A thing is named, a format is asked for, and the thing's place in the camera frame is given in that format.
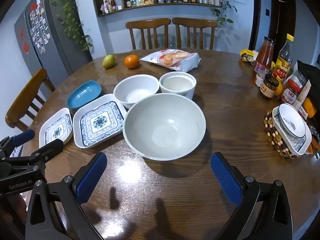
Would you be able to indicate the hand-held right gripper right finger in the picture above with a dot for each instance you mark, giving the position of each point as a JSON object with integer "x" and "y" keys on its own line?
{"x": 226, "y": 180}

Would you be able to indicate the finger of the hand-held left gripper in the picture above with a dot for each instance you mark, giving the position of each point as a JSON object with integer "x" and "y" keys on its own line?
{"x": 51, "y": 147}
{"x": 25, "y": 136}

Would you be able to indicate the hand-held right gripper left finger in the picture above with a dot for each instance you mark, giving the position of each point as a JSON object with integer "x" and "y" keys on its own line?
{"x": 91, "y": 177}

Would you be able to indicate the small square patterned plate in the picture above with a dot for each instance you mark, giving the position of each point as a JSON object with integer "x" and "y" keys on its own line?
{"x": 56, "y": 130}

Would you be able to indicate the large square patterned plate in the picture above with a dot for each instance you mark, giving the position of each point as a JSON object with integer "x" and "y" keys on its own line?
{"x": 100, "y": 122}

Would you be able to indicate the blue oval dish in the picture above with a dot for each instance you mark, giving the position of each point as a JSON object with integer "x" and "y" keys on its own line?
{"x": 83, "y": 95}

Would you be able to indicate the large grey-white bowl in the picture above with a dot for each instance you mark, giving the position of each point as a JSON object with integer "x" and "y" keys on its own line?
{"x": 165, "y": 130}

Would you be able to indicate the medium white bowl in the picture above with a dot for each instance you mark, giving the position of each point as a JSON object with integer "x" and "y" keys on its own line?
{"x": 136, "y": 90}

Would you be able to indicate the small straight-sided white bowl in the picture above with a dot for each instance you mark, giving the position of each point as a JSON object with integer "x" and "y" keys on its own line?
{"x": 177, "y": 83}

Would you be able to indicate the wooden chair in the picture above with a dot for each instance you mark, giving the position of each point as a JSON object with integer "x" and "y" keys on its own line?
{"x": 195, "y": 23}
{"x": 147, "y": 24}
{"x": 27, "y": 92}

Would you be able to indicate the wooden bead trivet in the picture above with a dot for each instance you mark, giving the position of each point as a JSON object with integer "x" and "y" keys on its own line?
{"x": 271, "y": 132}

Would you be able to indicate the square plate blue rim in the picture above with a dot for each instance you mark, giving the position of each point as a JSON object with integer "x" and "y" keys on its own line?
{"x": 297, "y": 145}

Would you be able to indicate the white bowl dark rim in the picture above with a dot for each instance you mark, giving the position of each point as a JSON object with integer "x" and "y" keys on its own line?
{"x": 291, "y": 120}

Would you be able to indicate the grey refrigerator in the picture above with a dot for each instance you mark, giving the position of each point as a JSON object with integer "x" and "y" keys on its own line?
{"x": 62, "y": 45}

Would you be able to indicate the dark sauce jar black lid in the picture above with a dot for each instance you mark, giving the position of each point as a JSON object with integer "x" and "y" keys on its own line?
{"x": 268, "y": 87}

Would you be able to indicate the green pear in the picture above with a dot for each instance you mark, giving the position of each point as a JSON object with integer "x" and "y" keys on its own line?
{"x": 108, "y": 61}

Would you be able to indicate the chili sauce jar red lid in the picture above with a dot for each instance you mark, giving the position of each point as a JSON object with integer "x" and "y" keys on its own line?
{"x": 291, "y": 92}

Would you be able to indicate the cluster of fridge photo magnets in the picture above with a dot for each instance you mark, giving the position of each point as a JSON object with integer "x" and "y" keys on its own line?
{"x": 38, "y": 27}

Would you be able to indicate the orange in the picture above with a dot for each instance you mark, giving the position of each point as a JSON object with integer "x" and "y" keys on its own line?
{"x": 131, "y": 61}

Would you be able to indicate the trailing green plant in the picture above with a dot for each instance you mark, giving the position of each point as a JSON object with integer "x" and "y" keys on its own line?
{"x": 70, "y": 22}
{"x": 226, "y": 7}

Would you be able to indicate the yellow snack packet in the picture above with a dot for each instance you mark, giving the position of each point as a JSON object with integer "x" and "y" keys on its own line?
{"x": 248, "y": 56}

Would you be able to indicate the red sauce bottle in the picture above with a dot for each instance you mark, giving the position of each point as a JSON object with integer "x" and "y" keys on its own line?
{"x": 265, "y": 60}

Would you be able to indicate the white snack bag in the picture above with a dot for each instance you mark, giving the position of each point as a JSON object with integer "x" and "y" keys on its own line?
{"x": 175, "y": 60}

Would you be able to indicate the yellow-capped vinegar bottle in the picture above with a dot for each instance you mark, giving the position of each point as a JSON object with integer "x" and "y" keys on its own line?
{"x": 283, "y": 62}

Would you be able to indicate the black packaging bag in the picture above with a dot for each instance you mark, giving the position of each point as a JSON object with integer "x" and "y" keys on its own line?
{"x": 311, "y": 75}

